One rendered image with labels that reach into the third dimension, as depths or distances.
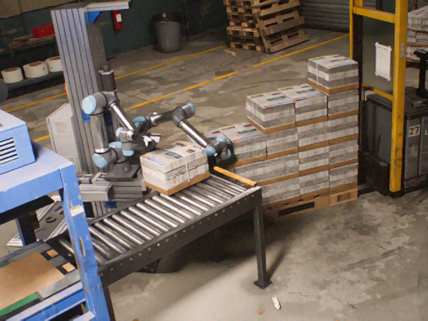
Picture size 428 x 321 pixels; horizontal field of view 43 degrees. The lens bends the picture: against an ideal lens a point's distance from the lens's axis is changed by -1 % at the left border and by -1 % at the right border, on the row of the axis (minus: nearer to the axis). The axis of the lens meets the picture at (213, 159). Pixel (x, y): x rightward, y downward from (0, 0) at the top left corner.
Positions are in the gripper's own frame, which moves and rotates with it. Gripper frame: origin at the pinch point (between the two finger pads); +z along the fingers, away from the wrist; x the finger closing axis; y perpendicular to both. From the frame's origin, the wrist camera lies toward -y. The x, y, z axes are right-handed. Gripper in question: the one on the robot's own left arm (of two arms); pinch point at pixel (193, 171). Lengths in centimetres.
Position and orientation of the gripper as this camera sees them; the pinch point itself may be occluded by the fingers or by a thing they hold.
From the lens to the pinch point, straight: 413.5
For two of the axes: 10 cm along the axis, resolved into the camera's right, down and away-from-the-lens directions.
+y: -1.0, -9.1, -4.1
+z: -7.6, 3.4, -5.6
